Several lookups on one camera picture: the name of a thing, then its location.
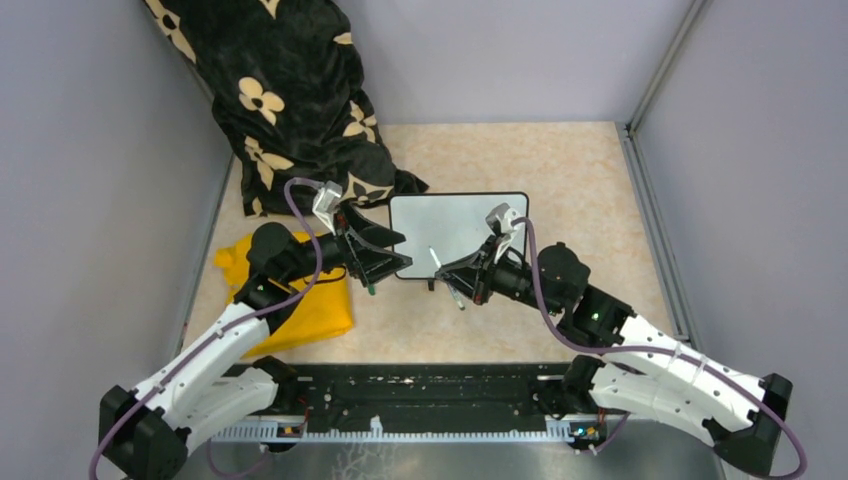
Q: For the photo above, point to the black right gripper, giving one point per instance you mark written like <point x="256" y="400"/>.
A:
<point x="472" y="274"/>

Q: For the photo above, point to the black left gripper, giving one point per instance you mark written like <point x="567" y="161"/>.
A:
<point x="367" y="263"/>

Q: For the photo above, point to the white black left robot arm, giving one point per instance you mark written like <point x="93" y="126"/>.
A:
<point x="288" y="289"/>

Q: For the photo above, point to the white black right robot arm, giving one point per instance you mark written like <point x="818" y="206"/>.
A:
<point x="625" y="363"/>

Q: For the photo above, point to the yellow folded cloth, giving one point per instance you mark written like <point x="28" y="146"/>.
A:
<point x="324" y="313"/>

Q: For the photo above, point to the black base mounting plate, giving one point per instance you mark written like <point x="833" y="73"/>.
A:
<point x="472" y="399"/>

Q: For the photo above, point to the black floral blanket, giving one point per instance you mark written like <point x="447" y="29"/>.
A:
<point x="287" y="86"/>

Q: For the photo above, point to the white whiteboard black frame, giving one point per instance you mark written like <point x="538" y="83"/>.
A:
<point x="444" y="227"/>

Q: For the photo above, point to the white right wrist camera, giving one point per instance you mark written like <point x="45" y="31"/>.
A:
<point x="501" y="222"/>

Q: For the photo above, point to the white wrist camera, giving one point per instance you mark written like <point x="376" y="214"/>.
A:
<point x="501" y="222"/>
<point x="326" y="203"/>

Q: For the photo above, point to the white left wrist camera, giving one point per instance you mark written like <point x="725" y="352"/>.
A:
<point x="326" y="203"/>

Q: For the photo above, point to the white slotted cable duct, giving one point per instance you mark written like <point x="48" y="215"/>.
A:
<point x="269" y="431"/>

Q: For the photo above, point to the aluminium frame rail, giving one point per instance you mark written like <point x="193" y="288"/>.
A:
<point x="589" y="434"/>

